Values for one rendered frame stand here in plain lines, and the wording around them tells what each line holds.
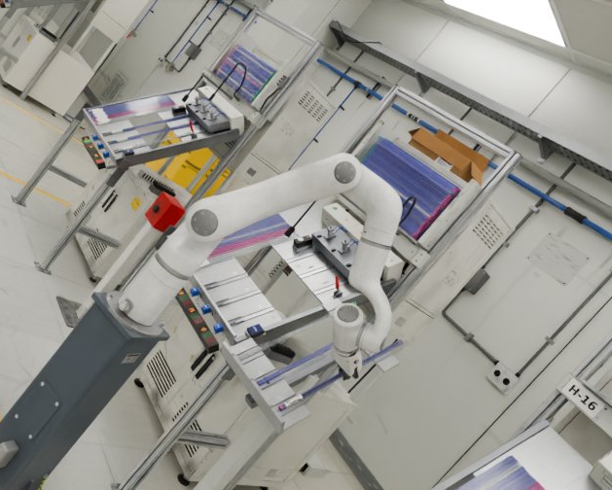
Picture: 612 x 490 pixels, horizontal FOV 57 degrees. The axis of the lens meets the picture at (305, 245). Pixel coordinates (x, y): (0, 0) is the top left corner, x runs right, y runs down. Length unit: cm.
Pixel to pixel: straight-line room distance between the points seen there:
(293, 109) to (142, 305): 206
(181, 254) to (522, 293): 253
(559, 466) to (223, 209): 123
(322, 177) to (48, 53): 504
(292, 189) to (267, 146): 193
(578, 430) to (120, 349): 146
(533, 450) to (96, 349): 131
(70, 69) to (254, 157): 331
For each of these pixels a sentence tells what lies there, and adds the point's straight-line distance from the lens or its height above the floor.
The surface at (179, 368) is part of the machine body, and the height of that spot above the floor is 27.
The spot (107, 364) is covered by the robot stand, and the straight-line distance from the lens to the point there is 167.
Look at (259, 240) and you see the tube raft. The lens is 244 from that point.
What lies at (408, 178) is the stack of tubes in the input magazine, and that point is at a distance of 242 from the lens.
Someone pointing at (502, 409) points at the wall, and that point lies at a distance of 358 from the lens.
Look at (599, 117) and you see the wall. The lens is 410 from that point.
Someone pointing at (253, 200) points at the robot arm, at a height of 119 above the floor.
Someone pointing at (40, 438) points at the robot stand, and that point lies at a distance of 183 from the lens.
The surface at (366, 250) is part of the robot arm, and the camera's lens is 156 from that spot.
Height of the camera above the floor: 137
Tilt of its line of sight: 7 degrees down
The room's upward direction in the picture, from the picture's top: 40 degrees clockwise
